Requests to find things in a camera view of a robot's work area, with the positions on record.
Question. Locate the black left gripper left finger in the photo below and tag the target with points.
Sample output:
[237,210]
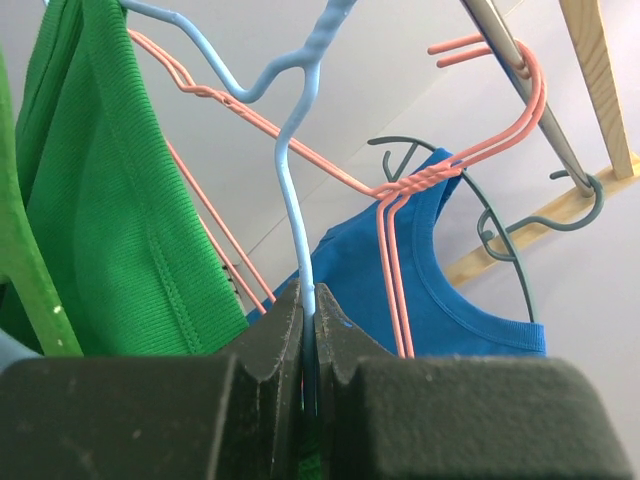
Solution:
[235,414]

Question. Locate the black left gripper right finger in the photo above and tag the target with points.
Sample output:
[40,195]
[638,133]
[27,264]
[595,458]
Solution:
[385,417]

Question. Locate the green tank top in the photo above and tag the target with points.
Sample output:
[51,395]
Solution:
[120,236]

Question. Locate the bright blue tank top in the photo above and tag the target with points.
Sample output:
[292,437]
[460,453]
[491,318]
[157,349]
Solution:
[443,323]

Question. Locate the grey blue tank top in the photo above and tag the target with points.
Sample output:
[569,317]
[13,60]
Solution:
[12,351]

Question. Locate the green plastic hanger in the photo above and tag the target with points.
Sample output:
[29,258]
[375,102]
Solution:
[22,264]

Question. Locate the wooden clothes rack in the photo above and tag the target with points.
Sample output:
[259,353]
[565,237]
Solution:
[585,26]

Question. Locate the pink wire hanger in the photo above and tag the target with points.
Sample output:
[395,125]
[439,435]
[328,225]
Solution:
[392,195]
[381,264]

